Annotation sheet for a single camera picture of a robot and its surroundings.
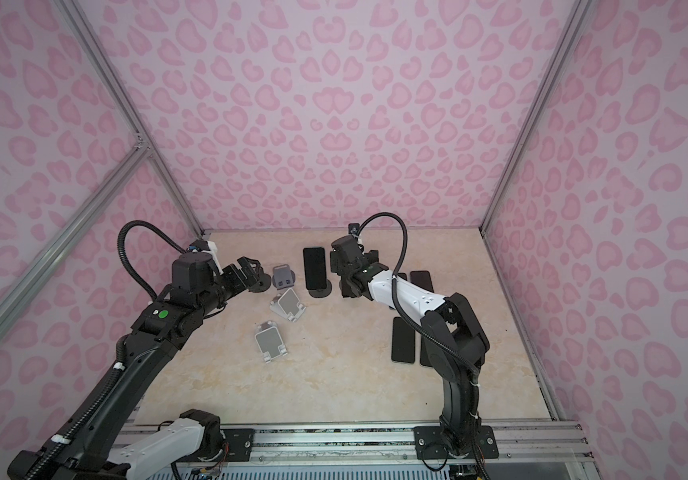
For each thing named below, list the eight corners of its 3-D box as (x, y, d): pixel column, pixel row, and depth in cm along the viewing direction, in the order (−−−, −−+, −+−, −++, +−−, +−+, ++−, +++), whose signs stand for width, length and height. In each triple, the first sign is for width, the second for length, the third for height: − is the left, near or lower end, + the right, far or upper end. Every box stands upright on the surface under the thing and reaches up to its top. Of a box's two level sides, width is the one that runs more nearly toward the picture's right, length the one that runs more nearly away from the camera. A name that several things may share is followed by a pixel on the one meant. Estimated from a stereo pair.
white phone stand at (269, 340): (266, 364, 88) (259, 353, 82) (256, 330, 95) (249, 318, 89) (288, 354, 90) (283, 343, 84) (276, 321, 97) (271, 309, 91)
